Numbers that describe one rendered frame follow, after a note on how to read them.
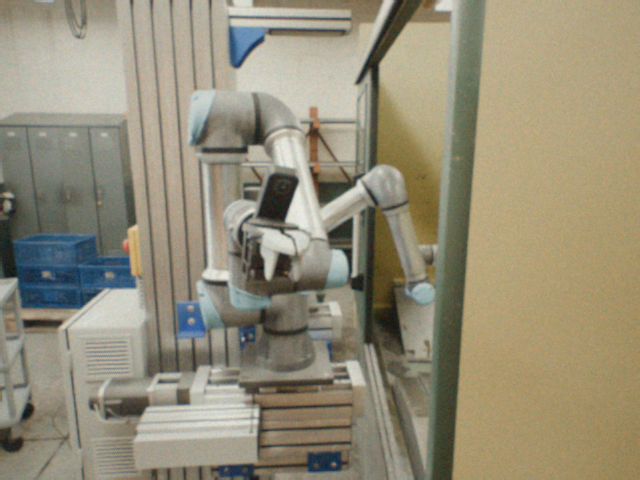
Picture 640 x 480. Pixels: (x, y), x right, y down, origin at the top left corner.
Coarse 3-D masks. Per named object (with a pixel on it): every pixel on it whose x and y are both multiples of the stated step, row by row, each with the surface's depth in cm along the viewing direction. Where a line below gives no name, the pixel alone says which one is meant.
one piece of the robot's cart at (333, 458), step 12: (264, 456) 126; (276, 456) 126; (288, 456) 126; (300, 456) 127; (312, 456) 126; (324, 456) 126; (336, 456) 127; (348, 456) 128; (216, 468) 127; (228, 468) 125; (240, 468) 125; (252, 468) 126; (264, 468) 127; (276, 468) 127; (288, 468) 127; (300, 468) 127; (312, 468) 127; (324, 468) 127; (336, 468) 127; (348, 468) 128
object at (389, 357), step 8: (376, 320) 288; (376, 328) 275; (384, 352) 245; (384, 360) 235; (392, 360) 237; (400, 360) 238; (408, 368) 229; (392, 376) 220; (408, 376) 223; (392, 384) 213; (400, 408) 194; (400, 416) 188; (400, 424) 183; (408, 440) 173; (408, 448) 169; (408, 456) 164; (416, 464) 161; (416, 472) 156
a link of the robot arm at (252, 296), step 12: (228, 252) 85; (228, 264) 86; (240, 264) 83; (240, 276) 84; (240, 288) 84; (252, 288) 84; (264, 288) 85; (276, 288) 86; (288, 288) 87; (240, 300) 85; (252, 300) 85; (264, 300) 86
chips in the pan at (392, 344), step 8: (384, 328) 278; (392, 328) 277; (384, 336) 265; (392, 336) 265; (384, 344) 254; (392, 344) 253; (400, 344) 254; (392, 352) 246; (400, 352) 247; (408, 352) 246; (392, 368) 226; (400, 368) 226; (392, 392) 205
